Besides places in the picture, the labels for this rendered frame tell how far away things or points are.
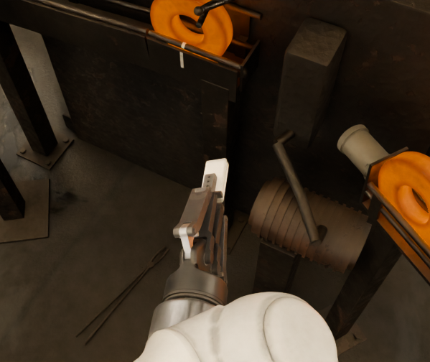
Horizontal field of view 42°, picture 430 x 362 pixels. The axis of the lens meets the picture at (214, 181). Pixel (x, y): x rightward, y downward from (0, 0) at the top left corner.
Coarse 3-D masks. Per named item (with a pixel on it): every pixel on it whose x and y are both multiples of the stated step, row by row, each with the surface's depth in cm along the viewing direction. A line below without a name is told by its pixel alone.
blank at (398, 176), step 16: (400, 160) 84; (416, 160) 82; (384, 176) 90; (400, 176) 86; (416, 176) 82; (384, 192) 92; (400, 192) 89; (400, 208) 90; (416, 208) 90; (416, 224) 88
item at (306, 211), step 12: (288, 132) 106; (276, 144) 105; (276, 156) 106; (288, 156) 105; (288, 168) 104; (288, 180) 105; (300, 192) 103; (300, 204) 103; (312, 216) 102; (312, 228) 100; (324, 228) 103; (312, 240) 100
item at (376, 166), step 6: (402, 150) 90; (390, 156) 90; (378, 162) 89; (384, 162) 90; (372, 168) 89; (378, 168) 90; (372, 174) 91; (366, 180) 92; (372, 180) 92; (366, 186) 93; (360, 198) 96; (366, 198) 96; (360, 204) 97
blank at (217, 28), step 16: (160, 0) 99; (176, 0) 97; (192, 0) 95; (208, 0) 96; (160, 16) 102; (176, 16) 103; (192, 16) 98; (208, 16) 97; (224, 16) 98; (160, 32) 106; (176, 32) 104; (192, 32) 106; (208, 32) 100; (224, 32) 98; (208, 48) 103; (224, 48) 102
